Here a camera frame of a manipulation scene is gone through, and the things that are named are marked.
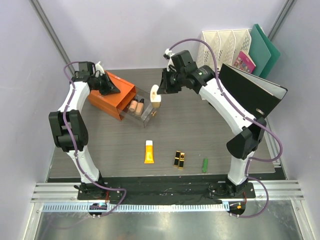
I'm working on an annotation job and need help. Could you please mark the green lipstick box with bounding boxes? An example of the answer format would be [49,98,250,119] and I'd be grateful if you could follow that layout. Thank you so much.
[202,158,209,173]

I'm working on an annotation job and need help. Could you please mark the white mesh file rack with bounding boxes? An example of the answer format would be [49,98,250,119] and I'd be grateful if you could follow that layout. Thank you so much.
[200,28,252,69]

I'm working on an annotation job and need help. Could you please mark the green folder front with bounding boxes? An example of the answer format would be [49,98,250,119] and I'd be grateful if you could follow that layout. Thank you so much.
[249,24,271,77]

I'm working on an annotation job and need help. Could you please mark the green folder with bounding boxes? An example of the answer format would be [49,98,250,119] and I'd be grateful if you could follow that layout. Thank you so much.
[249,24,271,77]
[256,24,281,79]

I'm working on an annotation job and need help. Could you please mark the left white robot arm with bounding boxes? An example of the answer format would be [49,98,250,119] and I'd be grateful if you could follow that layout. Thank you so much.
[48,70,120,200]

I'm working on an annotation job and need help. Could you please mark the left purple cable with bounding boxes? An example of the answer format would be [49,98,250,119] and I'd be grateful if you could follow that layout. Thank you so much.
[62,61,127,218]

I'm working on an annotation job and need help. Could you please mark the white slotted cable duct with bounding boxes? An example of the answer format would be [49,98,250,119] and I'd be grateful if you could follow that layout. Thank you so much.
[42,201,230,213]

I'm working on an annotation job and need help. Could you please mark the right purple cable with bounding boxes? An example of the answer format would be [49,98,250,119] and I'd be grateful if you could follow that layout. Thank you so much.
[167,38,284,218]

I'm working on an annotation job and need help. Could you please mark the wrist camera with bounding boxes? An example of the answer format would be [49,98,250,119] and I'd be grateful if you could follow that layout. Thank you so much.
[170,50,197,73]
[78,61,96,76]

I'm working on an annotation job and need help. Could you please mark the cream oval compact bottle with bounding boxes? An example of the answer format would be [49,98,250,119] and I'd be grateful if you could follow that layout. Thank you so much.
[150,84,162,108]

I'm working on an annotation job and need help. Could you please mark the orange white tube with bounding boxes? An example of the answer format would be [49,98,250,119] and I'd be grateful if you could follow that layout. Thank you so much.
[144,140,155,164]

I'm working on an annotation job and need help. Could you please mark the beige foundation bottle clear cap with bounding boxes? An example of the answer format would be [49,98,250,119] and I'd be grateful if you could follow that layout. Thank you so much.
[128,98,138,112]

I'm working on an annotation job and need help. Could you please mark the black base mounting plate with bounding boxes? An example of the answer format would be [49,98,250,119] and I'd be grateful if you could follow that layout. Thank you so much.
[75,175,256,205]

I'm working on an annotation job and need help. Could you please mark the purple cable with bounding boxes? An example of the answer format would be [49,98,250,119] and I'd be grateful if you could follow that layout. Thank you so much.
[62,61,127,218]
[167,38,284,218]

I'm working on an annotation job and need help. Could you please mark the pink booklet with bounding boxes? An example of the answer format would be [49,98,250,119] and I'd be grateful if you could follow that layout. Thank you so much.
[232,50,256,74]

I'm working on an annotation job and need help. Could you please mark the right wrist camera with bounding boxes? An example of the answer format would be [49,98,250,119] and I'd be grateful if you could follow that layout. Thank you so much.
[170,50,197,73]

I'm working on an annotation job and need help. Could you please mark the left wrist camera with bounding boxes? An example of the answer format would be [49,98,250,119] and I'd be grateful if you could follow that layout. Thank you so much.
[78,61,96,76]

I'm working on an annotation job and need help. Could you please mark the green folder back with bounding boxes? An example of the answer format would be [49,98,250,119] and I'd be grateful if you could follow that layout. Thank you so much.
[256,24,281,79]

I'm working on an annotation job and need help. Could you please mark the clear liquid bottle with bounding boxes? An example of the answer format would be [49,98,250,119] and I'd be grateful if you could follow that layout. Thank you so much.
[141,103,153,121]

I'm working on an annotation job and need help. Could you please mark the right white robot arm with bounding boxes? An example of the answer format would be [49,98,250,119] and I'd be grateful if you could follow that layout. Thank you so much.
[150,65,266,198]

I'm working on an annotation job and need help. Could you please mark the black lever arch binder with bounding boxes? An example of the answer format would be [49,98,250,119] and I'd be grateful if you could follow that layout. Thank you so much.
[218,64,288,119]

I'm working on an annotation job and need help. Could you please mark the beige foundation bottle black cap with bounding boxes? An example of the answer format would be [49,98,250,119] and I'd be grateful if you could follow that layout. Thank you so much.
[135,98,145,117]

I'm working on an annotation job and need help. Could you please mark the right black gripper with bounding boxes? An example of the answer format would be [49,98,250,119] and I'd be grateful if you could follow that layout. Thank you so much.
[158,68,185,96]

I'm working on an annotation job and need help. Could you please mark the orange drawer organizer box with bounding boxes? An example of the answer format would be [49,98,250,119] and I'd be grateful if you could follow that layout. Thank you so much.
[87,71,136,121]

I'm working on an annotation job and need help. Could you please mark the clear acrylic drawer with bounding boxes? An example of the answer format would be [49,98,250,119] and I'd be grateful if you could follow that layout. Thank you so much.
[119,86,157,128]

